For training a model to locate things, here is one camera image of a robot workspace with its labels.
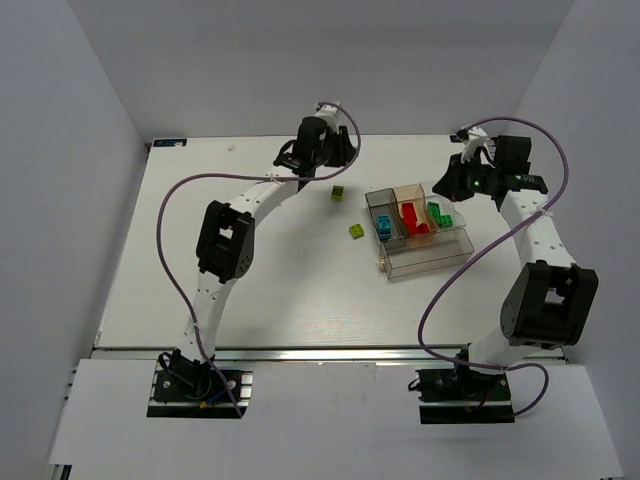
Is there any long green lego brick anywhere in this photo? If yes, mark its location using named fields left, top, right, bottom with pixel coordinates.
left=427, top=202, right=443, bottom=224

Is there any lime sloped lego brick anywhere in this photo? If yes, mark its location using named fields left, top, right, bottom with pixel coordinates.
left=331, top=185, right=344, bottom=202

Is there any red arched lego brick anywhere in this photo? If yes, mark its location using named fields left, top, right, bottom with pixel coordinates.
left=401, top=202, right=419, bottom=223

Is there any long teal lego brick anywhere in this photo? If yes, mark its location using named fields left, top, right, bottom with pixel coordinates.
left=376, top=215, right=393, bottom=241

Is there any lime square lego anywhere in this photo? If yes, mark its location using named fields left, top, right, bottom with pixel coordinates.
left=348, top=224, right=364, bottom=239

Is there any green square lego bottom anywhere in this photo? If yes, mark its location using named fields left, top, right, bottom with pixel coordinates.
left=437, top=214, right=455, bottom=228

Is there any red sloped lego brick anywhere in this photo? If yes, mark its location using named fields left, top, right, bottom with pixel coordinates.
left=405, top=220, right=432, bottom=237

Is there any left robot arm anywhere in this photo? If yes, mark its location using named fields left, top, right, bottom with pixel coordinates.
left=177, top=104, right=356, bottom=362

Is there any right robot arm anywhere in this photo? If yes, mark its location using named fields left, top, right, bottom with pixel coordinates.
left=433, top=127, right=599, bottom=375

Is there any smoky grey plastic tray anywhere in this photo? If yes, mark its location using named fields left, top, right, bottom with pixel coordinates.
left=365, top=188, right=407, bottom=250

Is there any clear plastic base box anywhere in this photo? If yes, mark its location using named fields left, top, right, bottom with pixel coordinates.
left=379, top=228, right=475, bottom=280

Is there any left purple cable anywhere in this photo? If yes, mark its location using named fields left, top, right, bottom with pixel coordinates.
left=157, top=102, right=362, bottom=419

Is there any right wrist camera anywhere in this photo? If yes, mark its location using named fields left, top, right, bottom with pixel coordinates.
left=456, top=126, right=490, bottom=163

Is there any aluminium table frame rail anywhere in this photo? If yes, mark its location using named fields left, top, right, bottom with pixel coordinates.
left=89, top=344, right=566, bottom=363

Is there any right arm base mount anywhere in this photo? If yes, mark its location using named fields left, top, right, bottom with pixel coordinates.
left=407, top=367, right=515, bottom=425

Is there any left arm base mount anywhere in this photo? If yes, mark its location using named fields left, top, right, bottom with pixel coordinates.
left=146, top=349, right=250, bottom=420

